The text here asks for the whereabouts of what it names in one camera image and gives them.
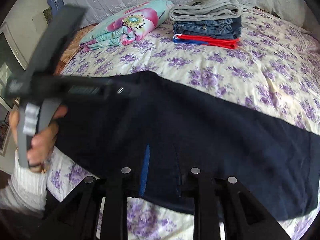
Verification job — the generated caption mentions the navy blue pants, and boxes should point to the navy blue pants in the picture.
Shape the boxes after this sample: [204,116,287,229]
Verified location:
[56,72,319,220]

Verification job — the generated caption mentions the white knit sleeve forearm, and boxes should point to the white knit sleeve forearm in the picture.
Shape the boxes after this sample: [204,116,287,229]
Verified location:
[1,152,48,217]

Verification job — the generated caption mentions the floral turquoise folded quilt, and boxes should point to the floral turquoise folded quilt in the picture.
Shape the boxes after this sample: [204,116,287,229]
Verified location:
[80,0,174,51]

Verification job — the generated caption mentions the purple floral bedspread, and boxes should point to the purple floral bedspread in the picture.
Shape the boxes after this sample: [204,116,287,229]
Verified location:
[46,4,320,240]

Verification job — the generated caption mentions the red blue folded garment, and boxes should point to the red blue folded garment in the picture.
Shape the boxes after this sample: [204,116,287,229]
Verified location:
[172,34,239,49]

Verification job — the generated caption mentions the folded blue jeans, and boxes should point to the folded blue jeans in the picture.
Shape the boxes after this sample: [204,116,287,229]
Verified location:
[173,16,242,40]

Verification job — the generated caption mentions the folded grey sweatpants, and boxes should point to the folded grey sweatpants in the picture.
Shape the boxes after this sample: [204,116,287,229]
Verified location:
[169,0,241,22]

